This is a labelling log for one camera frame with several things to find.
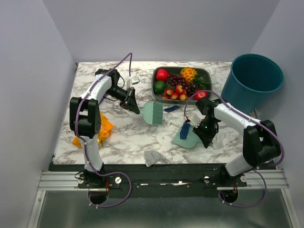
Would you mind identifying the blue paper scrap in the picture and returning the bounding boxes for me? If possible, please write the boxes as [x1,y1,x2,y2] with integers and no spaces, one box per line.
[180,120,190,140]
[164,105,180,113]

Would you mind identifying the blue paper scrap by tray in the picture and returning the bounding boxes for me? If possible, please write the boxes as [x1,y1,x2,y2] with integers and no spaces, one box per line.
[164,105,180,113]

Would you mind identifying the teal plastic waste bin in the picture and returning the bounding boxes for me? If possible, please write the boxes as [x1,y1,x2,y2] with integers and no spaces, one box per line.
[221,54,284,114]

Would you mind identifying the grey fruit tray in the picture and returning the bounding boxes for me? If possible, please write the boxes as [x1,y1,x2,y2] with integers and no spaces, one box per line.
[152,66,212,105]

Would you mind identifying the red apple front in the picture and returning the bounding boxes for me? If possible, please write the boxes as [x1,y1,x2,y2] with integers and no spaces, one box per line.
[194,89,208,100]

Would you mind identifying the red apple back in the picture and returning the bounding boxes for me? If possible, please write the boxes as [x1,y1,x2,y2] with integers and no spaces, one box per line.
[155,69,168,82]

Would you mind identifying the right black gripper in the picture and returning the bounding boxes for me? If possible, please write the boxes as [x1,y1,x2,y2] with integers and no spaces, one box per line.
[193,117,219,147]

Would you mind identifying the green lime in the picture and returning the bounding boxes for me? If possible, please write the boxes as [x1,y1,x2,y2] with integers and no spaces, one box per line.
[153,81,166,94]

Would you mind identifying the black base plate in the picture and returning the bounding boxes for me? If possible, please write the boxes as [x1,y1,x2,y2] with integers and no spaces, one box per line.
[48,164,276,202]

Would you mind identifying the aluminium rail frame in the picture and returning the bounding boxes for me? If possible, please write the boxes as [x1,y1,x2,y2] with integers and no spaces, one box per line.
[28,170,301,228]

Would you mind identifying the mint green hand brush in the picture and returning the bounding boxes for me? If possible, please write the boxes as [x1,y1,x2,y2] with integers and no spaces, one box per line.
[140,101,163,125]

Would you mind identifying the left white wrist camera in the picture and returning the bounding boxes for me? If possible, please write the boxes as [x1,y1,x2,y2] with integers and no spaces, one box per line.
[126,77,140,89]

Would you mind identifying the orange snack bag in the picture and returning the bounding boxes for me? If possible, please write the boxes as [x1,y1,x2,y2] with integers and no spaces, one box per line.
[72,112,115,149]

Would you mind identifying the mint green dustpan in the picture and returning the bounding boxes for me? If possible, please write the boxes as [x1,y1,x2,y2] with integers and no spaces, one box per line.
[171,125,202,149]

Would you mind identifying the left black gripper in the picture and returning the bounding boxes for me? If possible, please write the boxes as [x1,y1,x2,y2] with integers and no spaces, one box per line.
[105,85,140,114]

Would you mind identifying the purple grape bunch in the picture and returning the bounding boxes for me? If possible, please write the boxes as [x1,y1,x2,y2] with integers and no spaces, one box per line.
[166,73,196,96]

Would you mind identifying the orange pineapple toy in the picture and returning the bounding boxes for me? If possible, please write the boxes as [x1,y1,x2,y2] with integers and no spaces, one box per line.
[180,67,198,83]

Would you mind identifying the red apple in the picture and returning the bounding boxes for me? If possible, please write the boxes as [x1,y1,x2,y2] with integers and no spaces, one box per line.
[194,89,208,100]
[155,69,168,82]

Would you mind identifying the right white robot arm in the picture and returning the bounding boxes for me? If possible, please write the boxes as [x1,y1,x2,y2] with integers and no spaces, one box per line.
[193,98,283,186]

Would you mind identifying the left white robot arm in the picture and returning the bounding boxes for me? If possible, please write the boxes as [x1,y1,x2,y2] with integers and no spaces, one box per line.
[69,69,140,188]

